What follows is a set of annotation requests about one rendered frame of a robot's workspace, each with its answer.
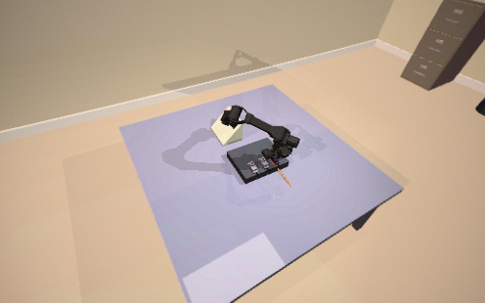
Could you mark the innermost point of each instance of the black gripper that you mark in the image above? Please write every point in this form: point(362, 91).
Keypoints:
point(272, 152)

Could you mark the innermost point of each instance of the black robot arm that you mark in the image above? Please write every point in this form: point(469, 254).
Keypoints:
point(280, 134)

